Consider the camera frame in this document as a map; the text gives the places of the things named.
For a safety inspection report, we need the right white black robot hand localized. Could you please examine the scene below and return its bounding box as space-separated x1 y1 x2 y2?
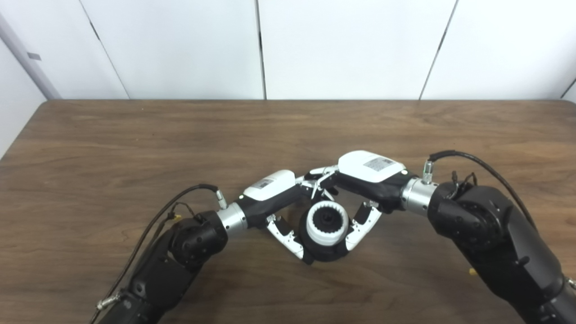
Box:
306 151 412 252

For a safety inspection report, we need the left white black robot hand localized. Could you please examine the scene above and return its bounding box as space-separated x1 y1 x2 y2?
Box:
236 169 336 265

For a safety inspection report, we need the white toothed plastic ring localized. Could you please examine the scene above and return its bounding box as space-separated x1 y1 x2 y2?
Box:
306 201 350 246

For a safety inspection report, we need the round black plastic part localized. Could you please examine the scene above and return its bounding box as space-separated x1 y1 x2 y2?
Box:
301 208 354 264

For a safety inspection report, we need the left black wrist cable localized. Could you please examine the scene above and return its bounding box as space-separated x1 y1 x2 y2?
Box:
88 184 228 324

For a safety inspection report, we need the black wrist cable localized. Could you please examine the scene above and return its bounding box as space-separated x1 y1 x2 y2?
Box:
422 150 538 230
88 184 228 324

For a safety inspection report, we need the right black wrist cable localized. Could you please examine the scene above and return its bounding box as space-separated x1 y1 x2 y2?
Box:
422 150 538 230

